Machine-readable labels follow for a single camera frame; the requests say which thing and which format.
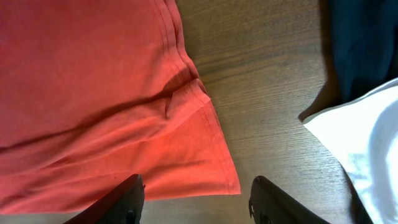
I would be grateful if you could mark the white graphic t-shirt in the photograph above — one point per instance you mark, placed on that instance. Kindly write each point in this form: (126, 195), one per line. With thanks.
(362, 135)

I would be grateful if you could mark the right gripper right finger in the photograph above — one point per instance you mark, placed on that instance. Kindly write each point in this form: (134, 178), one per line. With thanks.
(268, 204)

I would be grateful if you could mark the red soccer t-shirt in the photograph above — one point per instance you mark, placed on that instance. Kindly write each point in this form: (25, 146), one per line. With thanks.
(93, 92)

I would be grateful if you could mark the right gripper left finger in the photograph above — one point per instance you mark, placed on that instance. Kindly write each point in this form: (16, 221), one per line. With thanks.
(122, 205)

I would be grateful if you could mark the navy blue garment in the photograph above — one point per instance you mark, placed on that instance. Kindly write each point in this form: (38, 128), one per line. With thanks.
(364, 44)

